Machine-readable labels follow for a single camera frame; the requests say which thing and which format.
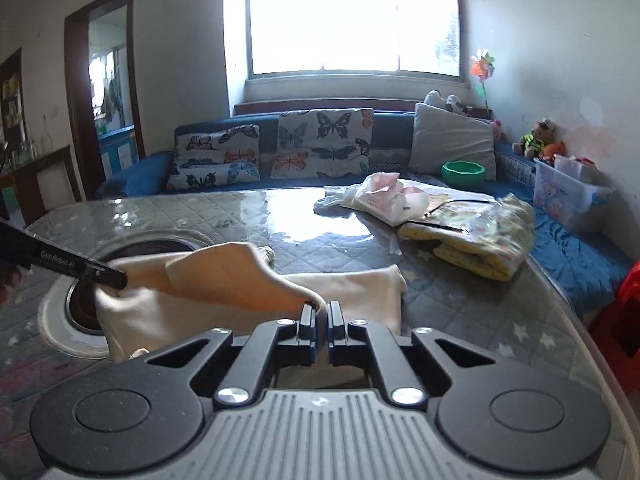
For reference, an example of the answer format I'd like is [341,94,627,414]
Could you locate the black white plush toy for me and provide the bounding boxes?
[424,89,471,116]

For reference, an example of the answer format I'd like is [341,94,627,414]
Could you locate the left butterfly cushion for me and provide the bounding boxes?
[167,125,260,192]

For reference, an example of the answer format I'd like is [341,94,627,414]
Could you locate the right butterfly cushion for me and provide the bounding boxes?
[270,108,374,180]

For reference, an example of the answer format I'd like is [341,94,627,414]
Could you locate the blue sofa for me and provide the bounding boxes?
[96,112,632,318]

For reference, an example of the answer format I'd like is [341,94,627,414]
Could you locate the colourful pinwheel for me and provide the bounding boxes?
[470,49,495,110]

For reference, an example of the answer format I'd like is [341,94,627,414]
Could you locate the clear plastic storage box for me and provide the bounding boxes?
[534,160,615,234]

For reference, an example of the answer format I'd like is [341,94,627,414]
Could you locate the orange plush toy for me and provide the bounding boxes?
[538,141,566,167]

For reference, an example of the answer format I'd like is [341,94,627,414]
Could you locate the grey plain cushion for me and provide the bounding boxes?
[409,103,497,181]

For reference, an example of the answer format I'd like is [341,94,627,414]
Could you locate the grey quilted star table cover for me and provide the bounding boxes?
[1,188,639,479]

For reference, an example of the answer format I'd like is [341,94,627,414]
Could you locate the round black induction cooktop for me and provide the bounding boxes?
[65,238,196,335]

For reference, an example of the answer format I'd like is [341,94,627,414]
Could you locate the blue white cabinet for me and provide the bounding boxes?
[98,126,139,179]

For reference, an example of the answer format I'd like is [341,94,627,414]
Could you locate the butterfly cushion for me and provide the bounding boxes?
[270,108,374,180]
[167,125,260,192]

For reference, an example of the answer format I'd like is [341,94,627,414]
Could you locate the yellow floral clothes in bag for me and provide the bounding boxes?
[399,193,535,282]

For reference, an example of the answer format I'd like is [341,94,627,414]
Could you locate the dark wooden side table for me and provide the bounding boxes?
[1,145,82,226]

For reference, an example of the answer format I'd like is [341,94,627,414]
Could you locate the pink clothes in plastic bag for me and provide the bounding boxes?
[314,172,451,228]

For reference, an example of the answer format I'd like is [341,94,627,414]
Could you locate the red plastic stool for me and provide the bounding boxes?
[589,262,640,396]

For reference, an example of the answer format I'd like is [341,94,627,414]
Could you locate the teddy bear green vest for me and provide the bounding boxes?
[512,118,555,160]

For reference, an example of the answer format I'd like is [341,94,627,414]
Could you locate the dark wooden shelf cabinet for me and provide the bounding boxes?
[1,49,26,153]

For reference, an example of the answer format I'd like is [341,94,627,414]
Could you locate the green plastic bowl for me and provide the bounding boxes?
[440,160,486,188]

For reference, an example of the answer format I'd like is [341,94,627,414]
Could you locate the cream long-sleeve garment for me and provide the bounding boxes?
[94,243,407,362]

